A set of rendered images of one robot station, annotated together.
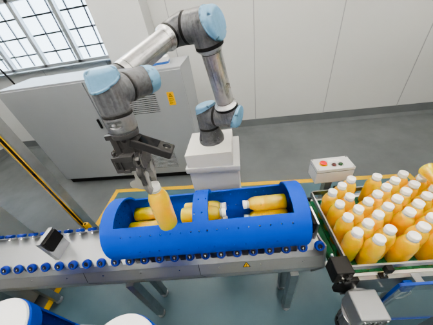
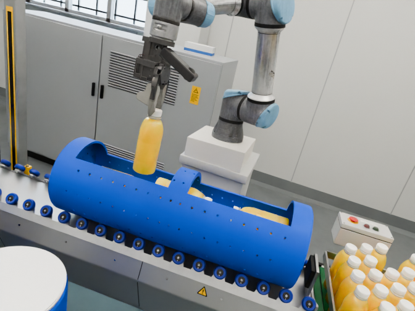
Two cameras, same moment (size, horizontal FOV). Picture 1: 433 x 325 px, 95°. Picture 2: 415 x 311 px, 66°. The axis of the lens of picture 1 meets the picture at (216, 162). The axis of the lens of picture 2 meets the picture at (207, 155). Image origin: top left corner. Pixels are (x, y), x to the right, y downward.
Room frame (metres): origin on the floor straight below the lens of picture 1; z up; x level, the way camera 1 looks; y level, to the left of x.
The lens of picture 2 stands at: (-0.41, -0.03, 1.72)
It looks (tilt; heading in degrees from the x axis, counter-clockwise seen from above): 23 degrees down; 4
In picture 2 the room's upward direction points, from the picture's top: 13 degrees clockwise
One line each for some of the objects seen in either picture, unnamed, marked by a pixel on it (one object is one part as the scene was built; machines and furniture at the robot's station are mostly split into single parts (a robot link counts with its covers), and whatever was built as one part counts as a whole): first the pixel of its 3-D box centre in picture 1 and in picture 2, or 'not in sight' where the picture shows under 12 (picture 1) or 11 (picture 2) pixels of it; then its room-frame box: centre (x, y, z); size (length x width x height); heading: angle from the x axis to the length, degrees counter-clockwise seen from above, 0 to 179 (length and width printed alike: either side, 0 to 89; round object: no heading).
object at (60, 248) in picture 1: (55, 243); not in sight; (0.66, 0.92, 1.00); 0.10 x 0.04 x 0.15; 174
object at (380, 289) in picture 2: (368, 222); (381, 290); (0.42, -0.57, 1.09); 0.04 x 0.04 x 0.02
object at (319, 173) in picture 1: (330, 169); (360, 234); (0.79, -0.63, 1.05); 0.20 x 0.10 x 0.10; 84
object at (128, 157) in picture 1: (129, 149); (155, 60); (0.49, 0.24, 1.59); 0.09 x 0.08 x 0.12; 84
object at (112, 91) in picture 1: (109, 92); (170, 1); (0.51, 0.22, 1.75); 0.09 x 0.08 x 0.11; 146
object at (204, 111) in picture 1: (207, 114); (236, 103); (1.04, 0.00, 1.40); 0.13 x 0.12 x 0.14; 56
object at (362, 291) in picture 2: (357, 231); (362, 291); (0.39, -0.51, 1.09); 0.04 x 0.04 x 0.02
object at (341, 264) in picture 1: (338, 269); not in sight; (0.32, -0.42, 0.95); 0.10 x 0.07 x 0.10; 174
